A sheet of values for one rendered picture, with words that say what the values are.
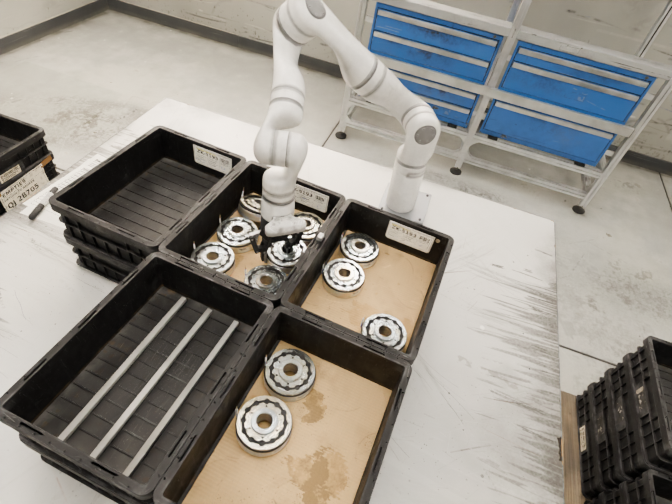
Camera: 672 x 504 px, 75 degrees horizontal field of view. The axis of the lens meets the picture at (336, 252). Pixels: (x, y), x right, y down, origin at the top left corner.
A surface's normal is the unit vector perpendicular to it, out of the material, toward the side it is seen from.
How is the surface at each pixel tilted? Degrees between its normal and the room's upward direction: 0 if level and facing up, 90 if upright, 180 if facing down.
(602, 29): 90
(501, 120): 90
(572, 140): 90
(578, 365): 0
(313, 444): 0
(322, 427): 0
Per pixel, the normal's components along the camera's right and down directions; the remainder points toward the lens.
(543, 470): 0.14, -0.68
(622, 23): -0.32, 0.66
